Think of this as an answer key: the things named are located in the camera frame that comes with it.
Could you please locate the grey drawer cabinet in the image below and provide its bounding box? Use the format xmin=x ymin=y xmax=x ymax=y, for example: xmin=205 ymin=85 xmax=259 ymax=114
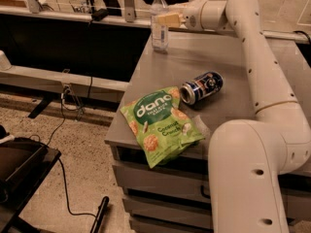
xmin=106 ymin=33 xmax=311 ymax=233

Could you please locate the black drawer handle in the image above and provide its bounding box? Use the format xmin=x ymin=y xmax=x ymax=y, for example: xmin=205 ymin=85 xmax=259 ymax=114
xmin=200 ymin=185 xmax=211 ymax=199

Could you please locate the black box on ledge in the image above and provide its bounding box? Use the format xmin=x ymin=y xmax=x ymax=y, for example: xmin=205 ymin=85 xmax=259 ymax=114
xmin=91 ymin=9 xmax=109 ymax=21

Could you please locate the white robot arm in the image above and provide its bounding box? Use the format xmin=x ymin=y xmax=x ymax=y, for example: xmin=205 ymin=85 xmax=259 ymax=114
xmin=155 ymin=0 xmax=311 ymax=233

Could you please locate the green rice chip bag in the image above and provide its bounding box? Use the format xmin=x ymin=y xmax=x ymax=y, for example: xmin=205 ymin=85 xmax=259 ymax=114
xmin=121 ymin=86 xmax=204 ymax=169

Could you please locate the grey metal post middle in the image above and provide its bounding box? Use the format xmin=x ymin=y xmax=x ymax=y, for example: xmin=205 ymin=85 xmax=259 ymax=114
xmin=123 ymin=0 xmax=136 ymax=22

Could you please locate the black floor cable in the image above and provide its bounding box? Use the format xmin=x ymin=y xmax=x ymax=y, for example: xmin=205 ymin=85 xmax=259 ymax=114
xmin=28 ymin=84 xmax=98 ymax=218

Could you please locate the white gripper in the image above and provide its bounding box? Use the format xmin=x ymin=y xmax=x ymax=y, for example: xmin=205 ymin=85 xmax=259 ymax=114
xmin=156 ymin=0 xmax=207 ymax=31

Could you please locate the clear plastic water bottle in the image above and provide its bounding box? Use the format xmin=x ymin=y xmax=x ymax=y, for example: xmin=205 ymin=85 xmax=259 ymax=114
xmin=150 ymin=0 xmax=168 ymax=51

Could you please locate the blue soda can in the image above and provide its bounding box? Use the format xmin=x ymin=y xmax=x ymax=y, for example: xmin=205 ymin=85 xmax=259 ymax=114
xmin=180 ymin=72 xmax=224 ymax=105

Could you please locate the black bar on floor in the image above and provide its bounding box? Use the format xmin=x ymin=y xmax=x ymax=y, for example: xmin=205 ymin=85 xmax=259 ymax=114
xmin=89 ymin=196 xmax=110 ymax=233

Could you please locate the black side table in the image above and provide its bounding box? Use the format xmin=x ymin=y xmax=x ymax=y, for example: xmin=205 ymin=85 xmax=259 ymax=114
xmin=0 ymin=138 xmax=61 ymax=233

